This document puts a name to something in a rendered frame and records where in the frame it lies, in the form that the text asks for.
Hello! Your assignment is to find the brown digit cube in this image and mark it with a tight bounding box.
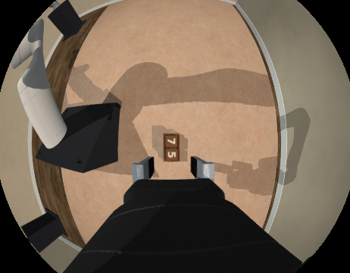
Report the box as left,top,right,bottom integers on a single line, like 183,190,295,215
166,148,178,161
165,135,178,147

